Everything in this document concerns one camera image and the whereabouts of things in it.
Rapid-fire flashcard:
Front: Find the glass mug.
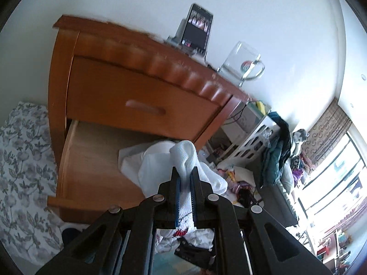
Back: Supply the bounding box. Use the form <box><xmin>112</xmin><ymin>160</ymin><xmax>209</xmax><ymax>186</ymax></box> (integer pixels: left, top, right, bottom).
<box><xmin>218</xmin><ymin>41</ymin><xmax>266</xmax><ymax>87</ymax></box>

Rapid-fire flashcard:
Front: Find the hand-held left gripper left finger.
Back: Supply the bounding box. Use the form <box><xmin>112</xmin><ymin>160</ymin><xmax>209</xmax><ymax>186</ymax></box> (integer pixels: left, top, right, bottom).
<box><xmin>36</xmin><ymin>166</ymin><xmax>180</xmax><ymax>275</ymax></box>

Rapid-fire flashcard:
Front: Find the white printed sock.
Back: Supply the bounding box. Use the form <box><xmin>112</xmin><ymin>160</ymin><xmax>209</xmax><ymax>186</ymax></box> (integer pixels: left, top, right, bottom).
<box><xmin>169</xmin><ymin>140</ymin><xmax>228</xmax><ymax>238</ymax></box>

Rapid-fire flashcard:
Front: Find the light blue cloth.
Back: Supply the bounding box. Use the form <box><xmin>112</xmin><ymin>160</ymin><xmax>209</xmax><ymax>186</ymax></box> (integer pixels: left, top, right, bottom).
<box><xmin>153</xmin><ymin>250</ymin><xmax>207</xmax><ymax>275</ymax></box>

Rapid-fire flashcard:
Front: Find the patterned brown curtain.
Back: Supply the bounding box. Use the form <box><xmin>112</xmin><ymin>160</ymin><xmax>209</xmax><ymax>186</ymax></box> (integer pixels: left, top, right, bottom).
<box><xmin>302</xmin><ymin>98</ymin><xmax>354</xmax><ymax>168</ymax></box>

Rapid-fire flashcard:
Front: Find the white plastic laundry basket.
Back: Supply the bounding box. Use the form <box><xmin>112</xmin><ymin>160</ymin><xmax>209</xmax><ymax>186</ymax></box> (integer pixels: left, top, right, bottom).
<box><xmin>211</xmin><ymin>100</ymin><xmax>283</xmax><ymax>168</ymax></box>

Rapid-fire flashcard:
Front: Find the black jacket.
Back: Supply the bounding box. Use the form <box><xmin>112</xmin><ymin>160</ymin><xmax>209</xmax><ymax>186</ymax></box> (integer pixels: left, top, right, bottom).
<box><xmin>275</xmin><ymin>117</ymin><xmax>291</xmax><ymax>167</ymax></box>

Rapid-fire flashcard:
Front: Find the black charger cable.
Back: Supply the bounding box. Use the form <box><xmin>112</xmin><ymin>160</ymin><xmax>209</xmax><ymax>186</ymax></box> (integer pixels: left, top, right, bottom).
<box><xmin>228</xmin><ymin>103</ymin><xmax>247</xmax><ymax>122</ymax></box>

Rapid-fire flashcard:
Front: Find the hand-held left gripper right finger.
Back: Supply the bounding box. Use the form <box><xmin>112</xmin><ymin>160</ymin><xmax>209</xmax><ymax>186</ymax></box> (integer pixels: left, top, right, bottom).
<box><xmin>190</xmin><ymin>166</ymin><xmax>331</xmax><ymax>275</ymax></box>

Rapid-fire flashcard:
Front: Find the navy sock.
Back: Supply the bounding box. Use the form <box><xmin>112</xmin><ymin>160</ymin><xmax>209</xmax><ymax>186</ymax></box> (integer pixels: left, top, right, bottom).
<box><xmin>61</xmin><ymin>227</ymin><xmax>86</xmax><ymax>245</ymax></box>

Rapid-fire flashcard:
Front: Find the floral blanket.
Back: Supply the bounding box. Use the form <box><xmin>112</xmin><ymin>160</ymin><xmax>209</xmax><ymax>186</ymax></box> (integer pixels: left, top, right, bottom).
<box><xmin>0</xmin><ymin>101</ymin><xmax>215</xmax><ymax>261</ymax></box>

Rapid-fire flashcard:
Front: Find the white paper sheet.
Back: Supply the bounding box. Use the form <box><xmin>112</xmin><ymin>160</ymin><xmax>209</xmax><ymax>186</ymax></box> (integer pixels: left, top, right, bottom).
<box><xmin>229</xmin><ymin>166</ymin><xmax>253</xmax><ymax>181</ymax></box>

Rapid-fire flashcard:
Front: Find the smartphone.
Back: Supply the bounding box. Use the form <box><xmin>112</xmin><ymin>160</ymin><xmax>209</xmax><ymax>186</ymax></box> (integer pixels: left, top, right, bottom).
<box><xmin>182</xmin><ymin>3</ymin><xmax>214</xmax><ymax>52</ymax></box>

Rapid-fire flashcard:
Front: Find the wooden nightstand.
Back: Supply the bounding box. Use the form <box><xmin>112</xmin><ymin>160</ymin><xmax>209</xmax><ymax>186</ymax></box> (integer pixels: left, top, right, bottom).
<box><xmin>47</xmin><ymin>15</ymin><xmax>251</xmax><ymax>161</ymax></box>

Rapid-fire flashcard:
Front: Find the window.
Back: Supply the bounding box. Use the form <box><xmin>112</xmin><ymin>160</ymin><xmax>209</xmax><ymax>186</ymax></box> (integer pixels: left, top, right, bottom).
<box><xmin>295</xmin><ymin>132</ymin><xmax>367</xmax><ymax>264</ymax></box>

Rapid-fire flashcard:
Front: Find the grey sofa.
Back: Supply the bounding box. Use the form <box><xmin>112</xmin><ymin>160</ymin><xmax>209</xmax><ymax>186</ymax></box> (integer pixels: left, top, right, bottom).
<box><xmin>255</xmin><ymin>160</ymin><xmax>300</xmax><ymax>230</ymax></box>

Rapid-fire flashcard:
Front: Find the grey plush toy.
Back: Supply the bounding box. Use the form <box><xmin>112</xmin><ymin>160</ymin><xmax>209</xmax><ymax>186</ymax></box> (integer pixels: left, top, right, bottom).
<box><xmin>291</xmin><ymin>129</ymin><xmax>311</xmax><ymax>158</ymax></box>

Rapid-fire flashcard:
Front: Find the teal jacket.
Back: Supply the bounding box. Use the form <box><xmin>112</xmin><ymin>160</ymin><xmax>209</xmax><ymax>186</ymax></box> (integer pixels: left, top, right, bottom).
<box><xmin>262</xmin><ymin>136</ymin><xmax>290</xmax><ymax>188</ymax></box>

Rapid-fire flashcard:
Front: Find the pile of colourful toys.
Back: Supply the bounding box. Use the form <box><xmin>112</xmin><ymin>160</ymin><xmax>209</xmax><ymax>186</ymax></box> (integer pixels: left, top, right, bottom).
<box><xmin>216</xmin><ymin>163</ymin><xmax>259</xmax><ymax>195</ymax></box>

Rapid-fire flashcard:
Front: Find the black toy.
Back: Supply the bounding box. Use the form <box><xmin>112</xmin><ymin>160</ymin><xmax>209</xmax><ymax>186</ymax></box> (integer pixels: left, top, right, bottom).
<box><xmin>238</xmin><ymin>188</ymin><xmax>260</xmax><ymax>207</ymax></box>

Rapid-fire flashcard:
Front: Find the closed wooden drawer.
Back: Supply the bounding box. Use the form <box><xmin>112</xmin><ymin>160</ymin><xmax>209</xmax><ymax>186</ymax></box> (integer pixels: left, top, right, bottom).
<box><xmin>65</xmin><ymin>56</ymin><xmax>222</xmax><ymax>144</ymax></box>

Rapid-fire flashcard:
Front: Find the black underwear with waistband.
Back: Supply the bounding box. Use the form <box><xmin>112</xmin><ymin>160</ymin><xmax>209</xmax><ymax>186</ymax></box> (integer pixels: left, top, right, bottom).
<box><xmin>174</xmin><ymin>240</ymin><xmax>215</xmax><ymax>268</ymax></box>

